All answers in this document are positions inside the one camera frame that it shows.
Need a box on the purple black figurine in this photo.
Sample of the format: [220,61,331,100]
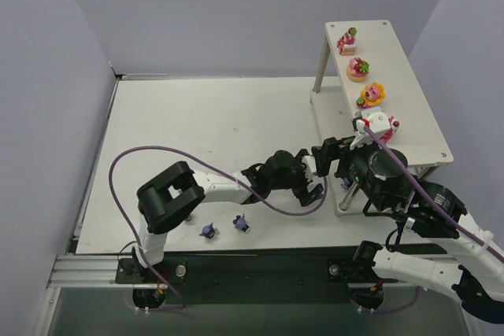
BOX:
[341,178,354,191]

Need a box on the pink bear strawberry hat toy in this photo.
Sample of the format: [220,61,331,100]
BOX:
[380,116,400,142]

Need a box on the pink bear sunflower toy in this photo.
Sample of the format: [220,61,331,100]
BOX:
[356,82,386,109]

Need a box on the pink bear donut toy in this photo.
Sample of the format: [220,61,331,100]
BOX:
[346,57,370,83]

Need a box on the pink bear cake slice toy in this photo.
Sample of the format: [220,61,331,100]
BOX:
[336,27,358,56]

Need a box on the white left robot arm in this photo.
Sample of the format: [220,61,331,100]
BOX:
[135,150,327,269]

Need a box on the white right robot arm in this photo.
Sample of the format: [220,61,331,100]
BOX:
[311,138,503,324]

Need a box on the white two-tier shelf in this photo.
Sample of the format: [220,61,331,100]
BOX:
[310,19,454,218]

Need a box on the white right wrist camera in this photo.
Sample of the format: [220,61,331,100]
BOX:
[350,107,390,150]

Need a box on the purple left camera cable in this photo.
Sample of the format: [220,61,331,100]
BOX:
[108,145,330,313]

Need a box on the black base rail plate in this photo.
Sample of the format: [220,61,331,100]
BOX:
[114,246,385,308]

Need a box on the aluminium extrusion rail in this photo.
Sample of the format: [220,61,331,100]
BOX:
[46,251,472,290]

